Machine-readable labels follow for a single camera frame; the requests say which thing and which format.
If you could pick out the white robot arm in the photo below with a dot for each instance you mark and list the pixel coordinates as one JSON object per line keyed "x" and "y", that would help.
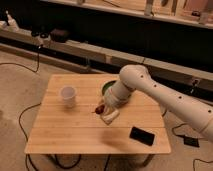
{"x": 195, "y": 113}

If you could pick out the green plate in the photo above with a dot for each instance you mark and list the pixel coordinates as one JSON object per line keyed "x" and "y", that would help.
{"x": 107, "y": 85}

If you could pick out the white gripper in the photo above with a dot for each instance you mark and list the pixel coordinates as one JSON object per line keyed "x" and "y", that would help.
{"x": 116, "y": 96}

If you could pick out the wooden table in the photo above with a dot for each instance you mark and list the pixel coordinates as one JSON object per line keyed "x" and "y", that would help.
{"x": 59, "y": 129}

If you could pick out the dark round object on ledge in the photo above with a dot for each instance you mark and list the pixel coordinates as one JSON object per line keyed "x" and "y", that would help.
{"x": 58, "y": 35}

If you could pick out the white sponge block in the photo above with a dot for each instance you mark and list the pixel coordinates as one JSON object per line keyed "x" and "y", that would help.
{"x": 108, "y": 118}

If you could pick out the black power adapter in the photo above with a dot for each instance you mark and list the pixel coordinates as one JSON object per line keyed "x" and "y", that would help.
{"x": 191, "y": 141}

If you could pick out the black smartphone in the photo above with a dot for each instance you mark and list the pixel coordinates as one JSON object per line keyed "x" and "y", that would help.
{"x": 142, "y": 136}

